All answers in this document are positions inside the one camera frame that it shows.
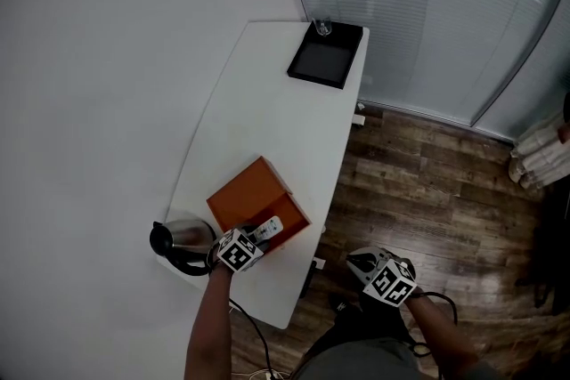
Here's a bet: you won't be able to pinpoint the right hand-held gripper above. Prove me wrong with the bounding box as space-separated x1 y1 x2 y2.
345 247 419 309

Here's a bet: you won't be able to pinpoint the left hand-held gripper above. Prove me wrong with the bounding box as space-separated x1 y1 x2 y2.
216 223 273 273

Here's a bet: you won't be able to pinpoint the white remote control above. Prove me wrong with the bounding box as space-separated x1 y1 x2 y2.
253 214 285 243

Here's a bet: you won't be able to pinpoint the orange box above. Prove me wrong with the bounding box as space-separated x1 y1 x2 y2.
205 155 313 257

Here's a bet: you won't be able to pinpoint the person's right forearm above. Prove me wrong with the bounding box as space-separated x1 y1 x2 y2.
406 292 481 380

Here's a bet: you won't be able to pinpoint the person's left forearm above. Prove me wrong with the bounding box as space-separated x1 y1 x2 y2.
183 263 236 380

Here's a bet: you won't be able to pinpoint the person's black shoe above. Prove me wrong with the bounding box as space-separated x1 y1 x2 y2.
328 293 362 320

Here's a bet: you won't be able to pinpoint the steel electric kettle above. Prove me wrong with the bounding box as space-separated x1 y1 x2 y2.
148 218 218 278

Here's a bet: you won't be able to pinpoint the person's gray shirt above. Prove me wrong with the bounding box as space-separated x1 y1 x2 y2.
291 336 495 380

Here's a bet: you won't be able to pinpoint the white desk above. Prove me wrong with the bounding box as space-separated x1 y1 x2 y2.
300 101 368 299

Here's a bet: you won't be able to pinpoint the black office chair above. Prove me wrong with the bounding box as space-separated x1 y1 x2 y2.
514 190 570 318

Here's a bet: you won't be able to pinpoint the black square tray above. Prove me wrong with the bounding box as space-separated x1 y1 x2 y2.
286 19 364 91

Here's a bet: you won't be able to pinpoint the clear glass cup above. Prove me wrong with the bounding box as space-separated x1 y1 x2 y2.
312 16 333 37

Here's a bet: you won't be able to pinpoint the white window blinds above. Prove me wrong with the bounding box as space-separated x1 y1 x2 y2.
271 0 570 140

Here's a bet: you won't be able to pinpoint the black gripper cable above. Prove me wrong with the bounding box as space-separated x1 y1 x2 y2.
225 296 273 380
408 287 460 358

